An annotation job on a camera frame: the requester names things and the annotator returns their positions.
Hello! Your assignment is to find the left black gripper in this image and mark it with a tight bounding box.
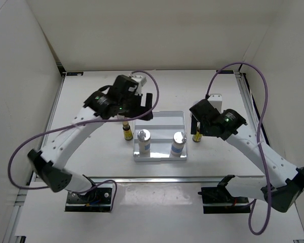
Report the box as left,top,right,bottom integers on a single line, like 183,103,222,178
118,91,152,120

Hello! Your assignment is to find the white silver-cap bottle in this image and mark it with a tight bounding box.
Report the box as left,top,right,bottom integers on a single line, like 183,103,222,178
171,132,187,156
137,129,151,154

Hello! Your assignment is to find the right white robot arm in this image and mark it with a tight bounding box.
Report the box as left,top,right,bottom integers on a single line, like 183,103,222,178
189,99,304,213

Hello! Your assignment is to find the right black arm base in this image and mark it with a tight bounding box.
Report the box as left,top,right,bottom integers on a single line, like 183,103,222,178
198,175,251,214

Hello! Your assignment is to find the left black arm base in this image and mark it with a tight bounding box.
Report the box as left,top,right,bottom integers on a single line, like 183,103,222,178
64,180,118,213

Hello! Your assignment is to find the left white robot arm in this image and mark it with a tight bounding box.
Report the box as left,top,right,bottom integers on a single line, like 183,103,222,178
27,74,153,203

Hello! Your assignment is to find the right small yellow-label bottle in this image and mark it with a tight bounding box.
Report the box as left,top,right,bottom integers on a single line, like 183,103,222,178
192,123,203,143

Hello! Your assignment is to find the small yellow-label bottle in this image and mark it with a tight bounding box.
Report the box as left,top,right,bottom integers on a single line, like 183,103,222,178
192,123,203,143
122,121,133,141

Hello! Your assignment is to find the white three-compartment tray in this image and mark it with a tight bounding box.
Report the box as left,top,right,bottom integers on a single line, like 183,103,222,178
133,111,187,163

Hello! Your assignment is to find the left small yellow-label bottle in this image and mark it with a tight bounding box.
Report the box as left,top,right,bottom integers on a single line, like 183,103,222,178
122,121,133,141

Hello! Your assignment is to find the right blue corner label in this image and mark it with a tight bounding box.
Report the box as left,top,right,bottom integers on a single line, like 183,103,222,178
216,70,234,74

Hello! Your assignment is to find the blue corner label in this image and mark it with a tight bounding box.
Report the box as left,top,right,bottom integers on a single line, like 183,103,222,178
66,72,84,76
216,70,234,74

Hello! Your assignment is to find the left blue corner label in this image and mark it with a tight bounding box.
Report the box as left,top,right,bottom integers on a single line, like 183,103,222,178
66,72,84,76

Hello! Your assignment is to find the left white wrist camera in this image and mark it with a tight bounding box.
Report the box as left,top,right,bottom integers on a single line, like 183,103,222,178
129,74,147,90

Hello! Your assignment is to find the aluminium front rail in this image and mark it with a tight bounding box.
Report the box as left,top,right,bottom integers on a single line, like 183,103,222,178
27,176,264,184

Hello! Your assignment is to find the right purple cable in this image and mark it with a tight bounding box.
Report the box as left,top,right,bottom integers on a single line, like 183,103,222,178
205,62,272,235

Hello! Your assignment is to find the purple cable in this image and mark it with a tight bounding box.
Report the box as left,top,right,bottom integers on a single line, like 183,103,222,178
8,70,160,212
205,62,272,235

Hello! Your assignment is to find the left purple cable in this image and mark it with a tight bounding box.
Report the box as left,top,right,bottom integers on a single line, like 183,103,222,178
8,70,160,212

